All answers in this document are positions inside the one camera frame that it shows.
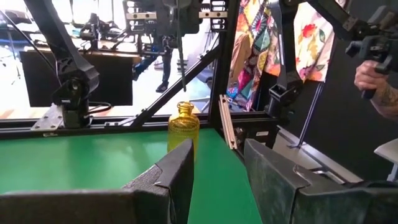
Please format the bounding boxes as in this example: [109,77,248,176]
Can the silver metal bracket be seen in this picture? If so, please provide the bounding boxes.
[30,103,65,131]

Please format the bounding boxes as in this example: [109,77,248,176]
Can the black leader arm handle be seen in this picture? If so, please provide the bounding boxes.
[345,5,398,100]

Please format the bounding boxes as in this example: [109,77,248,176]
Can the person's forearm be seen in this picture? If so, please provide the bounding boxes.
[369,81,398,121]

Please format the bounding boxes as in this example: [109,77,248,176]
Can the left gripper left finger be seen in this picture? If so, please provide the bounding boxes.
[0,138,195,224]

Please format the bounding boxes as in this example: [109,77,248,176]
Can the yellow glass vase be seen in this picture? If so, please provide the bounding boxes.
[167,101,201,162]

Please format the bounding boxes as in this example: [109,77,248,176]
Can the white chair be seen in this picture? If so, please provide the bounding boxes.
[374,138,398,183]

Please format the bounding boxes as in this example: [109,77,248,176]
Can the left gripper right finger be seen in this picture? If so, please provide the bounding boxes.
[244,138,398,224]

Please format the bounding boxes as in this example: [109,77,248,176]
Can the light aluminium bars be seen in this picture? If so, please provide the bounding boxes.
[218,94,239,151]

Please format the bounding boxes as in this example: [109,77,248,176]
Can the colourful patchwork cloth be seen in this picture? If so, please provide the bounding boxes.
[226,0,282,112]

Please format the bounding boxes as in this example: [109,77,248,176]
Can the white floral cloth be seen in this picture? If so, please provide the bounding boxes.
[294,0,348,83]

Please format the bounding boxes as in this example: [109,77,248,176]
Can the black aluminium table frame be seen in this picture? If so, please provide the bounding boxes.
[0,0,280,141]

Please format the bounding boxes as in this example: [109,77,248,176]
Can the person's hand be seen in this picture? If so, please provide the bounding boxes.
[353,60,392,101]

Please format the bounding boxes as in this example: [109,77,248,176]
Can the person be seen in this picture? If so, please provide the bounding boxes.
[132,46,174,94]

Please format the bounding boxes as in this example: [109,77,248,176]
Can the black box panel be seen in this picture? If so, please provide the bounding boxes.
[19,49,134,108]

